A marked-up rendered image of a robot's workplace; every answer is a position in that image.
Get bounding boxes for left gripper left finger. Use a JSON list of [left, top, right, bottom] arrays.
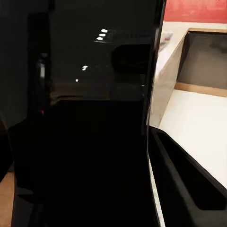
[[0, 129, 14, 183]]

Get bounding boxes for coffee cup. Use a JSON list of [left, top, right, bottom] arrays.
[[162, 31, 174, 40]]

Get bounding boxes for bottle of coffee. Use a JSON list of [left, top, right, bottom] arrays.
[[0, 0, 166, 227]]

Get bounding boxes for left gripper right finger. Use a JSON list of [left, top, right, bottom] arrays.
[[148, 125, 227, 227]]

